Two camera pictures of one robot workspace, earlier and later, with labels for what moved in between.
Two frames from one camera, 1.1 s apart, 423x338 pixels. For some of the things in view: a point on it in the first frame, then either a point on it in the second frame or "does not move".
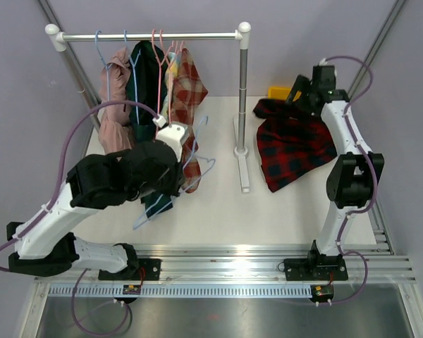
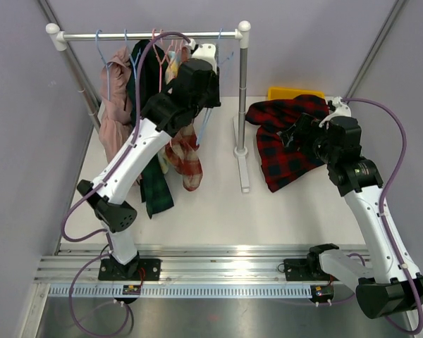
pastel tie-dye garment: x=172 y=70 does not move
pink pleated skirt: x=116 y=132 does not move
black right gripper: x=302 y=84 → x=306 y=124
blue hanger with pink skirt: x=107 y=66 does not move
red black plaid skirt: x=290 y=144 does not move
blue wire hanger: x=197 y=139 → x=208 y=111
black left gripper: x=178 y=180 → x=213 y=81
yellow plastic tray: x=280 y=92 does not move
